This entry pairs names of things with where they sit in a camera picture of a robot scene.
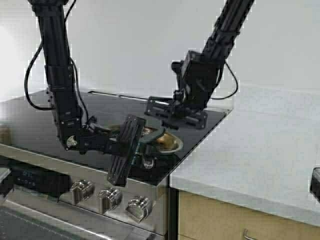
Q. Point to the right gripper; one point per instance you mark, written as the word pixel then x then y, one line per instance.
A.
pixel 196 78

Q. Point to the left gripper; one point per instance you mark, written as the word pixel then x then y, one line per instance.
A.
pixel 127 140

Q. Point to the steel frying pan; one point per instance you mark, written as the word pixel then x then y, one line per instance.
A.
pixel 147 155

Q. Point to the black spatula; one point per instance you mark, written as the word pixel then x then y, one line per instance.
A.
pixel 149 134

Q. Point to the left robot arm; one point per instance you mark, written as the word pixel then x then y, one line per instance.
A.
pixel 65 100

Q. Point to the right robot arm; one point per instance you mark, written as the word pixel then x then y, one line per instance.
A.
pixel 227 27

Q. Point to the middle steel stove knob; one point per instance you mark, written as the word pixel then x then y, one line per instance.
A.
pixel 108 199

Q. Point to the steel stove knob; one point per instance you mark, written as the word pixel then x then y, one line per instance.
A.
pixel 81 190
pixel 139 208
pixel 108 199

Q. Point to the left steel stove knob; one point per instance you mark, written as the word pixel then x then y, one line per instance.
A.
pixel 81 190

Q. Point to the right steel stove knob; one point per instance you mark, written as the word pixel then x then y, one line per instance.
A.
pixel 139 208

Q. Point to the stainless steel stove range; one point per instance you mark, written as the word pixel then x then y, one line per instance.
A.
pixel 45 171

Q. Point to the wooden cabinet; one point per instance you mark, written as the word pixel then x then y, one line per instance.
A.
pixel 203 218

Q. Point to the black object at left edge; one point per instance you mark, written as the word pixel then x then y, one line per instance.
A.
pixel 6 182

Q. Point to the black object at edge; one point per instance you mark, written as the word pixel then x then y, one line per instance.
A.
pixel 6 182
pixel 315 183

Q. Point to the black object at right edge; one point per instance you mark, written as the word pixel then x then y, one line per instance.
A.
pixel 315 183

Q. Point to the oven door handle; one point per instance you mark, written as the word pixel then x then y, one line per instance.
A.
pixel 73 223

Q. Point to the metal drawer handle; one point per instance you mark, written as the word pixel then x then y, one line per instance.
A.
pixel 246 235

